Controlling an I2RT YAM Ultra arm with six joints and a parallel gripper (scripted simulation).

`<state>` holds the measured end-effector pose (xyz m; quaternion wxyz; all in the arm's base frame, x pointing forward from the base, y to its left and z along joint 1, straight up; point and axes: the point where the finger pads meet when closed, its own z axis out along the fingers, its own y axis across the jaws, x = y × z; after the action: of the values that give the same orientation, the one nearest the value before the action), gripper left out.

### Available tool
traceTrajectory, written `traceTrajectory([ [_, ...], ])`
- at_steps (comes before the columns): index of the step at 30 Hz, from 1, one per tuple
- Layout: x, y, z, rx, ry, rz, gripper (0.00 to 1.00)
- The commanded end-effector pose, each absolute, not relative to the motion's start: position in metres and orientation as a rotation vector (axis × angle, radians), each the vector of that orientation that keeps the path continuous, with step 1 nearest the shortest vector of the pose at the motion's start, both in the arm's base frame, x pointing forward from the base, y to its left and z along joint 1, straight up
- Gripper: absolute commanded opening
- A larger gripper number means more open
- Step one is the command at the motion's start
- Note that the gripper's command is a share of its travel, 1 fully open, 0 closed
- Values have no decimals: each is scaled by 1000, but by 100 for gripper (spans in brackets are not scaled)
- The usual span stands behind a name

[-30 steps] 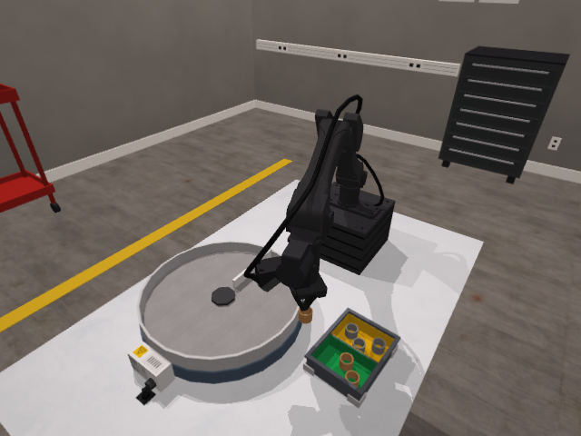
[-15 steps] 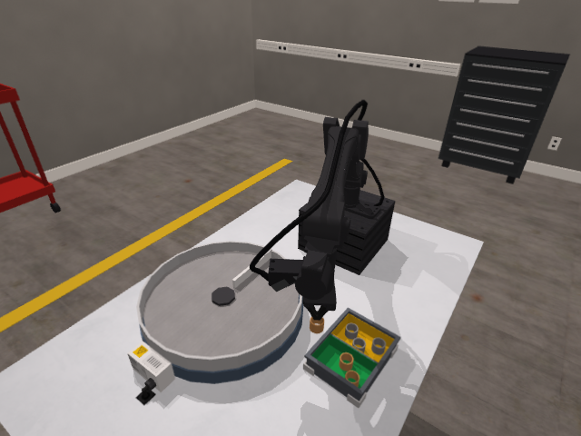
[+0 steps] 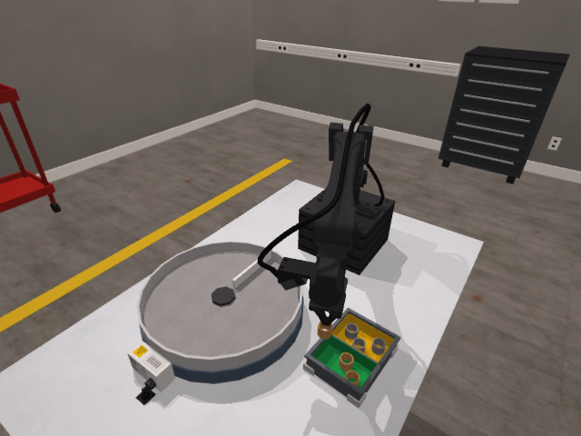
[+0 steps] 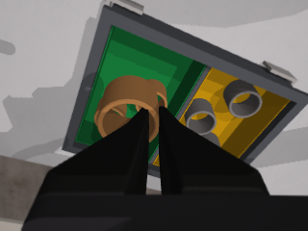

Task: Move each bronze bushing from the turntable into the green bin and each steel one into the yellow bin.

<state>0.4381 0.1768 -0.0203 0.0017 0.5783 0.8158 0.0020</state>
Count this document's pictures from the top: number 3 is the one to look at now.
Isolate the dark grey divided bin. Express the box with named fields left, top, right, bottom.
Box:
left=304, top=308, right=401, bottom=401

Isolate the yellow bin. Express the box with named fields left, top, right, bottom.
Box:
left=332, top=314, right=394, bottom=362

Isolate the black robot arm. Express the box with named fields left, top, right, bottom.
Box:
left=278, top=123, right=381, bottom=307

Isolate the bronze bushing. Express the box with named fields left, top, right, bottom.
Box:
left=339, top=352, right=354, bottom=372
left=345, top=371, right=359, bottom=387
left=317, top=322, right=332, bottom=340

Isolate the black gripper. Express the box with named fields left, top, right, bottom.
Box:
left=309, top=276, right=348, bottom=326

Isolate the green bin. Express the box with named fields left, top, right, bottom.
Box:
left=311, top=335, right=377, bottom=388

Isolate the grey round turntable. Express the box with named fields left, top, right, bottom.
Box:
left=128, top=241, right=304, bottom=405

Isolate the grey metal bushing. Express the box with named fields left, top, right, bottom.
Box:
left=345, top=323, right=359, bottom=340
left=352, top=338, right=366, bottom=352
left=371, top=338, right=386, bottom=355

